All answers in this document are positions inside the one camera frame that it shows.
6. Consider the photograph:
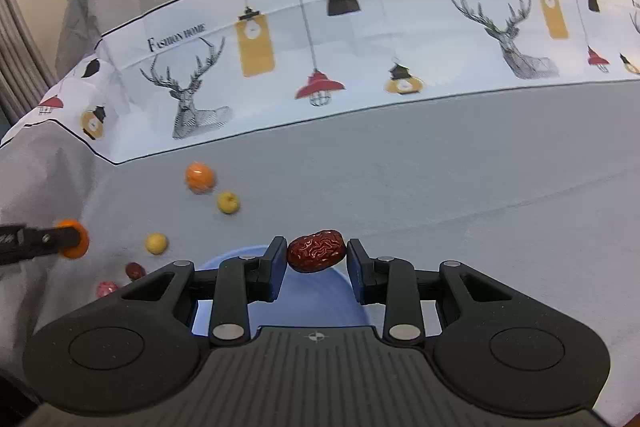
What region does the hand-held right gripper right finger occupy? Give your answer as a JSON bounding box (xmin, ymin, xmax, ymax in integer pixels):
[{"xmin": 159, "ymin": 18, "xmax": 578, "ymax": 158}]
[{"xmin": 346, "ymin": 238, "xmax": 523, "ymax": 342}]

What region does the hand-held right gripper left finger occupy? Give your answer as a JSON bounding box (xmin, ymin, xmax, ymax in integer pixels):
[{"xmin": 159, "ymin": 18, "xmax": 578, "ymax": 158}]
[{"xmin": 120, "ymin": 236, "xmax": 289, "ymax": 344}]

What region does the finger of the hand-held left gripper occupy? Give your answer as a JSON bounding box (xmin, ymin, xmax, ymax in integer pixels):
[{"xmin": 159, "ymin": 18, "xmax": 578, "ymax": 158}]
[{"xmin": 0, "ymin": 223, "xmax": 82, "ymax": 266}]

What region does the small orange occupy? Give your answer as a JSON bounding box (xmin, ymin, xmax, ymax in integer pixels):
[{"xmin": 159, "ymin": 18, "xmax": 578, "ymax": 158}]
[
  {"xmin": 184, "ymin": 162, "xmax": 217, "ymax": 194},
  {"xmin": 55, "ymin": 219, "xmax": 90, "ymax": 259}
]

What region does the light blue plate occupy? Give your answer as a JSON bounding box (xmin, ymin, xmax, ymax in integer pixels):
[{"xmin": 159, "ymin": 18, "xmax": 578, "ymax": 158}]
[{"xmin": 192, "ymin": 245, "xmax": 374, "ymax": 338}]

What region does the small yellow fruit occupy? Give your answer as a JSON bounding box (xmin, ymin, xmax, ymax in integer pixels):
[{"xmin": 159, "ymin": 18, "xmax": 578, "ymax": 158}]
[
  {"xmin": 217, "ymin": 191, "xmax": 241, "ymax": 215},
  {"xmin": 145, "ymin": 233, "xmax": 169, "ymax": 256}
]

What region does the grey printed cloth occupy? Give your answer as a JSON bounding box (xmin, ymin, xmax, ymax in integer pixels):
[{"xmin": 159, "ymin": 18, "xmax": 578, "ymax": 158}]
[{"xmin": 0, "ymin": 0, "xmax": 640, "ymax": 427}]

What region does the grey pleated curtain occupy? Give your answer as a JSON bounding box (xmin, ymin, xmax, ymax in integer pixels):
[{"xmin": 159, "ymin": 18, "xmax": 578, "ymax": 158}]
[{"xmin": 0, "ymin": 0, "xmax": 59, "ymax": 124}]

